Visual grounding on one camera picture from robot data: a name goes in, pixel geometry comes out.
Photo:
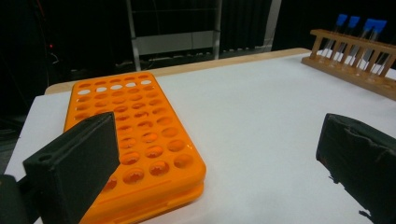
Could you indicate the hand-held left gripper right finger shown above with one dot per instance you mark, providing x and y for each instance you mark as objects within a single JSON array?
[{"x": 358, "y": 161}]

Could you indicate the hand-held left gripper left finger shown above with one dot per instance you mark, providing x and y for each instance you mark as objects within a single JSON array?
[{"x": 71, "y": 168}]

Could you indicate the wooden test tube rack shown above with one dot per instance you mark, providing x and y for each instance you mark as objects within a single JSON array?
[{"x": 348, "y": 77}]

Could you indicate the orange plastic tube rack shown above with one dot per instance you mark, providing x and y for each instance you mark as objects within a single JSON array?
[{"x": 155, "y": 130}]

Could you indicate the blue-capped test tube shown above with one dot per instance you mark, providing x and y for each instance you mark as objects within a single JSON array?
[
  {"x": 381, "y": 26},
  {"x": 369, "y": 25},
  {"x": 353, "y": 21},
  {"x": 341, "y": 19}
]

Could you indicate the white table mat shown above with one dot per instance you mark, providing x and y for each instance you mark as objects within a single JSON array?
[{"x": 264, "y": 124}]

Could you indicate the grey metal stand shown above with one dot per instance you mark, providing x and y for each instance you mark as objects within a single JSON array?
[{"x": 174, "y": 42}]

